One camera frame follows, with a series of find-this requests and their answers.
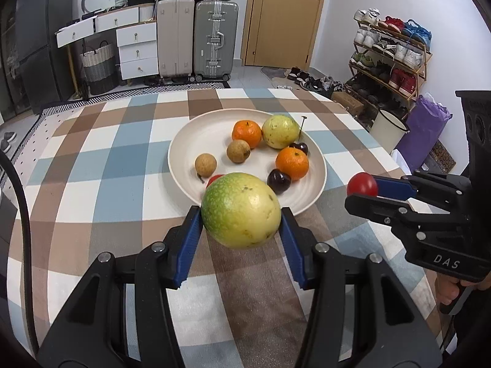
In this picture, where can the grey door mat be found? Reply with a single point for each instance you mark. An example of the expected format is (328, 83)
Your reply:
(274, 76)

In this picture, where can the small white basket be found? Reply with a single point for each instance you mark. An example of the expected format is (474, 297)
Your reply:
(121, 2)

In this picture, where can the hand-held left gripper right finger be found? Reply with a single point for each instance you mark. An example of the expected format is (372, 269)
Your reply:
(293, 245)

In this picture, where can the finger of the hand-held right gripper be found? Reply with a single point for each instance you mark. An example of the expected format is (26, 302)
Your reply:
(395, 188)
(376, 209)

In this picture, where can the white bucket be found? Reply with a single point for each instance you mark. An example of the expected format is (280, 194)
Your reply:
(387, 130)

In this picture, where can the red cherry tomato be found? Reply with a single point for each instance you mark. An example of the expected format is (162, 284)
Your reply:
(362, 184)
(214, 179)

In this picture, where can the white desk with drawers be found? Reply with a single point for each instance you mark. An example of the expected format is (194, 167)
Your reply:
(134, 50)

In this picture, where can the orange mandarin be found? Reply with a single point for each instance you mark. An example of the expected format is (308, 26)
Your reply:
(246, 133)
(292, 163)

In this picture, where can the dark grey refrigerator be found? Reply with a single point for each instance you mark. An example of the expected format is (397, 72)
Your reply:
(42, 42)

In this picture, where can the dark cherry with stem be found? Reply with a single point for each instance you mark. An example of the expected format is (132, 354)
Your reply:
(301, 148)

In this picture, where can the dark plum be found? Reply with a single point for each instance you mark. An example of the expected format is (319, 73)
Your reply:
(278, 182)

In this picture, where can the checkered tablecloth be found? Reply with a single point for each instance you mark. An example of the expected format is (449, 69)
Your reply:
(96, 184)

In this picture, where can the beige suitcase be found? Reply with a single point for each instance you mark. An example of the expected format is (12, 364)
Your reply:
(175, 38)

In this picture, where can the rows of shoes on rack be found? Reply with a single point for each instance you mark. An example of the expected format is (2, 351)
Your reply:
(399, 50)

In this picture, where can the woven laundry basket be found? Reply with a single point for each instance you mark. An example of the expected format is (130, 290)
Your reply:
(99, 71)

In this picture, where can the wooden door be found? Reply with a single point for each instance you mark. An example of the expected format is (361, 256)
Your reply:
(284, 19)

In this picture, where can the large yellow-green passion fruit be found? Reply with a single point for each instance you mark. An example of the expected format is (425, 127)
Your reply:
(241, 211)

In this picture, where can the patterned brown mat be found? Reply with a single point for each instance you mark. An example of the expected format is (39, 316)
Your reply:
(444, 155)

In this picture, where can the cream round plate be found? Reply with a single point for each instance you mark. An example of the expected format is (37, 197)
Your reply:
(199, 138)

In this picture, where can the pair of slippers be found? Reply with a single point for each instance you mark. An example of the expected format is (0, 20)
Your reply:
(8, 142)

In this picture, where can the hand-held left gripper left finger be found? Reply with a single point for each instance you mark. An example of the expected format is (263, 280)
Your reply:
(188, 245)

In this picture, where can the purple bag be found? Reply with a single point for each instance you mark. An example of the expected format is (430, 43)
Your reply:
(424, 130)

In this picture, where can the pile of shoes on floor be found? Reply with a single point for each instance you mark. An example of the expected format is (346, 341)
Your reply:
(316, 80)

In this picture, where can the brown longan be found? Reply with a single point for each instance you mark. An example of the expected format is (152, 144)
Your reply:
(205, 165)
(238, 151)

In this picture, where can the person's right hand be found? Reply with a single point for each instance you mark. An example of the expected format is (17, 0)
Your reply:
(447, 289)

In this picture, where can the cardboard box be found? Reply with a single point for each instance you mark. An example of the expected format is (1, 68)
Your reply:
(347, 102)

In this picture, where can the wooden shoe rack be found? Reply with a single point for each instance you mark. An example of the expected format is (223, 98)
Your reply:
(416, 73)

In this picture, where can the silver suitcase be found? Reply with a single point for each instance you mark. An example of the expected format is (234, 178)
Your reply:
(215, 40)

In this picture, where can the small yellow passion fruit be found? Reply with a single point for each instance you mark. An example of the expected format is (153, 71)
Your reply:
(279, 132)

